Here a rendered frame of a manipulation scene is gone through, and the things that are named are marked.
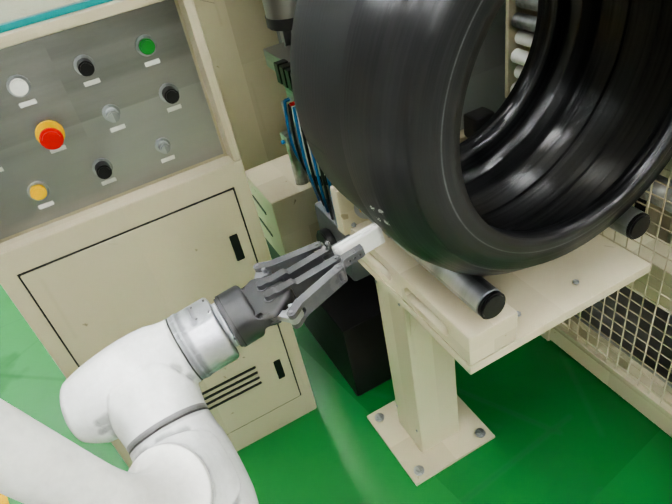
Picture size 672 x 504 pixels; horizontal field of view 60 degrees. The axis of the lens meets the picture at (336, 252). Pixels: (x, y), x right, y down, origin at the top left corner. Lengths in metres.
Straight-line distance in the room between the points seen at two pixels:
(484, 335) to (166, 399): 0.44
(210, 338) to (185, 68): 0.70
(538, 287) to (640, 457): 0.89
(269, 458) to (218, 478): 1.17
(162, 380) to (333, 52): 0.41
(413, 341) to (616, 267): 0.53
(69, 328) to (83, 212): 0.27
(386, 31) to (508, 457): 1.36
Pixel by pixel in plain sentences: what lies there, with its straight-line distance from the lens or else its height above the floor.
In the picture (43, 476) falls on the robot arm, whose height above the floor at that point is 1.11.
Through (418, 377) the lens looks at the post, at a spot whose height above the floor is 0.33.
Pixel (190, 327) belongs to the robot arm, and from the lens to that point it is 0.71.
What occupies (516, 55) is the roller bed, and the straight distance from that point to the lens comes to 1.33.
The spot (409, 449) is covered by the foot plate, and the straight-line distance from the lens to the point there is 1.75.
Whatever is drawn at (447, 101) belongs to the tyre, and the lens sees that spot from 0.61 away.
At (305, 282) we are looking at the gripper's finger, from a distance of 0.74.
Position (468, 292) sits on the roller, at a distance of 0.83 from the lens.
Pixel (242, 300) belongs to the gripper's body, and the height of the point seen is 1.02.
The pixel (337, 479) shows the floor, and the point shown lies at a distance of 1.74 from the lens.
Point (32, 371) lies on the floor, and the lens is 2.50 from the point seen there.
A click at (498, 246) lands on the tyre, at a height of 1.01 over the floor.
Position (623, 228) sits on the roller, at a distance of 0.98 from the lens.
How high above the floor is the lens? 1.48
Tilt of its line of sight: 37 degrees down
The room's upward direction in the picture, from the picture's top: 12 degrees counter-clockwise
